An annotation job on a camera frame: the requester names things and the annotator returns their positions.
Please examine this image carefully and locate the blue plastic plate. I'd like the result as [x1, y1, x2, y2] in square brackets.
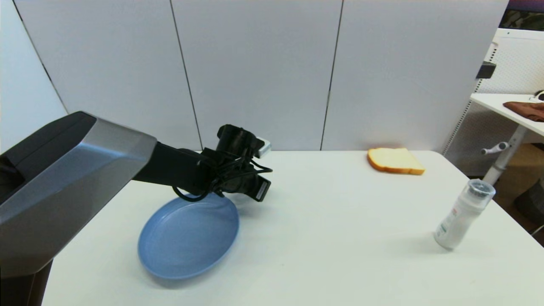
[137, 193, 240, 280]

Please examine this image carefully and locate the white toast bread slice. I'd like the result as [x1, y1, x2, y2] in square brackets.
[368, 147, 425, 176]

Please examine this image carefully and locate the white plastic bottle clear cap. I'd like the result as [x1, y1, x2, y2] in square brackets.
[434, 179, 496, 251]

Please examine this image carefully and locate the white height-adjustable desk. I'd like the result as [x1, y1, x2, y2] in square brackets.
[470, 93, 544, 186]

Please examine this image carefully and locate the black clamp box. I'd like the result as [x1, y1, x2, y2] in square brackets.
[476, 62, 496, 80]

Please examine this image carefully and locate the brown cardboard box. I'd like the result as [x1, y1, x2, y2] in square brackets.
[506, 143, 544, 180]

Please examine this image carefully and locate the black floor object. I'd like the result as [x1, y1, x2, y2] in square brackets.
[514, 178, 544, 226]

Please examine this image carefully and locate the brown cloth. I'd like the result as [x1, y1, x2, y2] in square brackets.
[503, 101, 544, 122]

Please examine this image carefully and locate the white perforated panel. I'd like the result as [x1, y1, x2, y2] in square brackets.
[442, 28, 544, 176]

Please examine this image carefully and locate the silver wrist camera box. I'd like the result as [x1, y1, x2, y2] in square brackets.
[256, 137, 272, 159]

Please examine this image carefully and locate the grey desk crank handle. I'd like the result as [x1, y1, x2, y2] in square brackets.
[481, 142, 510, 155]

